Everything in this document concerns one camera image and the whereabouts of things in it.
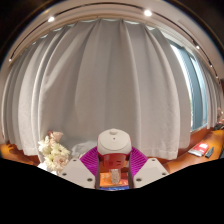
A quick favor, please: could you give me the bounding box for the red and white charger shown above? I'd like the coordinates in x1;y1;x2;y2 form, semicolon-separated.
96;128;133;171

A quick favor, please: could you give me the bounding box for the window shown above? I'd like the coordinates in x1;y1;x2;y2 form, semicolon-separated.
169;40;210;133

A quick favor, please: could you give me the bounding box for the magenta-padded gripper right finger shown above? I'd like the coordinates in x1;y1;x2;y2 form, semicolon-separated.
128;145;170;190

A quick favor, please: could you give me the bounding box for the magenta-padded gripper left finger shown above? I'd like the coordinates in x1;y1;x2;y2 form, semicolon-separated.
59;145;101;190

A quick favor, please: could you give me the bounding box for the orange book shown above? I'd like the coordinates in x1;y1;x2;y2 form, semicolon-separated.
99;171;130;188

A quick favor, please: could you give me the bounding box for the small dark object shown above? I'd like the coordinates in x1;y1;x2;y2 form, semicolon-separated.
204;146;215;159

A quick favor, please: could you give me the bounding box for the red and white booklet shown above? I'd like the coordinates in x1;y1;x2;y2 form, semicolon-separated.
187;142;210;157

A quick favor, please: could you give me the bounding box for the white and pink flower bouquet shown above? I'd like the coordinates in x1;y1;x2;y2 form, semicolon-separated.
37;130;71;173

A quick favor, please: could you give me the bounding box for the white pleated curtain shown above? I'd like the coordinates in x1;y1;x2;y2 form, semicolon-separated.
1;18;214;161

